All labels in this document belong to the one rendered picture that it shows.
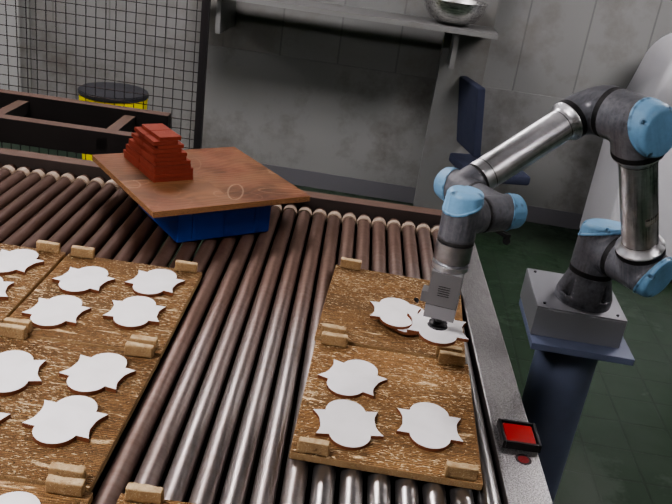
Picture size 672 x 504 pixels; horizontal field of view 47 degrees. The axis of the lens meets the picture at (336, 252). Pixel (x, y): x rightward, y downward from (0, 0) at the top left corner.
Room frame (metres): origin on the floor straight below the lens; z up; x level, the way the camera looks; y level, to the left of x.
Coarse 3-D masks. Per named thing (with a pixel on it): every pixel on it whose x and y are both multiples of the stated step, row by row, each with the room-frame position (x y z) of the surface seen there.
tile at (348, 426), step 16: (336, 400) 1.29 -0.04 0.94; (320, 416) 1.23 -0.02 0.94; (336, 416) 1.23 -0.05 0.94; (352, 416) 1.24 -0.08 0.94; (368, 416) 1.25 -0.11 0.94; (320, 432) 1.18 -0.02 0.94; (336, 432) 1.18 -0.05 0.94; (352, 432) 1.19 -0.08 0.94; (368, 432) 1.20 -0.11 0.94; (352, 448) 1.15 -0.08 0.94
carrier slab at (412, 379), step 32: (320, 352) 1.47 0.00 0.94; (352, 352) 1.49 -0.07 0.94; (384, 352) 1.51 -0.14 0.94; (320, 384) 1.35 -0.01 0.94; (384, 384) 1.38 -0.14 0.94; (416, 384) 1.40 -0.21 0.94; (448, 384) 1.42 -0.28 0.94; (384, 416) 1.27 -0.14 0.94; (384, 448) 1.17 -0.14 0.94; (416, 448) 1.18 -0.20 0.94; (448, 448) 1.19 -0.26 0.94; (448, 480) 1.11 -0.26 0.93; (480, 480) 1.12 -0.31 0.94
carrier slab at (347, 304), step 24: (336, 288) 1.80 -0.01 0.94; (360, 288) 1.82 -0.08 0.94; (384, 288) 1.85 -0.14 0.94; (408, 288) 1.87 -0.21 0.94; (336, 312) 1.67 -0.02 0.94; (360, 312) 1.69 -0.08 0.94; (456, 312) 1.76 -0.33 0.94; (360, 336) 1.57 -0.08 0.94; (384, 336) 1.59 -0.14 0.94; (408, 336) 1.60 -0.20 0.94
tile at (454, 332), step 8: (416, 320) 1.45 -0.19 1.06; (424, 320) 1.46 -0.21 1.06; (456, 320) 1.48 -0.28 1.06; (408, 328) 1.41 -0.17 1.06; (416, 328) 1.42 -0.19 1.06; (424, 328) 1.42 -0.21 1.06; (448, 328) 1.44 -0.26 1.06; (456, 328) 1.44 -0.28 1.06; (424, 336) 1.39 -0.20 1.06; (432, 336) 1.39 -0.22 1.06; (440, 336) 1.40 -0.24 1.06; (448, 336) 1.40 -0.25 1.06; (456, 336) 1.41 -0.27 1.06; (464, 336) 1.41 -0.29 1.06; (432, 344) 1.37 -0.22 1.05; (440, 344) 1.37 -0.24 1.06; (448, 344) 1.37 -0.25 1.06
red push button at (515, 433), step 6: (504, 426) 1.30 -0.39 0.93; (510, 426) 1.30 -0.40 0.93; (516, 426) 1.31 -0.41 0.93; (522, 426) 1.31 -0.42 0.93; (528, 426) 1.31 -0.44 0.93; (504, 432) 1.28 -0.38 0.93; (510, 432) 1.28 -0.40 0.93; (516, 432) 1.29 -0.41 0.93; (522, 432) 1.29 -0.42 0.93; (528, 432) 1.29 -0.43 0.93; (510, 438) 1.26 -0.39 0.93; (516, 438) 1.27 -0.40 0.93; (522, 438) 1.27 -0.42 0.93; (528, 438) 1.27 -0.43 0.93; (534, 438) 1.28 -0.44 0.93
